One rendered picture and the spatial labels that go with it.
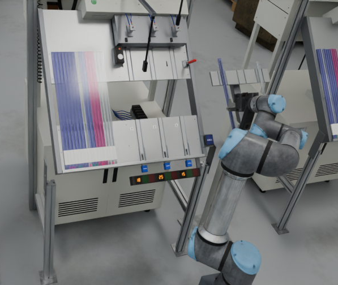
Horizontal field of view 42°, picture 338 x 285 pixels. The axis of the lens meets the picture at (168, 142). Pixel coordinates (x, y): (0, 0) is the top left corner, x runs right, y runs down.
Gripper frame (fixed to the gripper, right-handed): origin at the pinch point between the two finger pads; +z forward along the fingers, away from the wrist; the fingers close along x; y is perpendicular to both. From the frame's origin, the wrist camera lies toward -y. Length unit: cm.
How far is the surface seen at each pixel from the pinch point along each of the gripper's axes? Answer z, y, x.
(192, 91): 11.0, 9.6, 13.3
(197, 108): 7.9, 1.5, 13.3
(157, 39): 11.0, 34.5, 30.1
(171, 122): 8.5, -4.0, 27.1
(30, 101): 48, 11, 83
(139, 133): 8.5, -7.0, 43.6
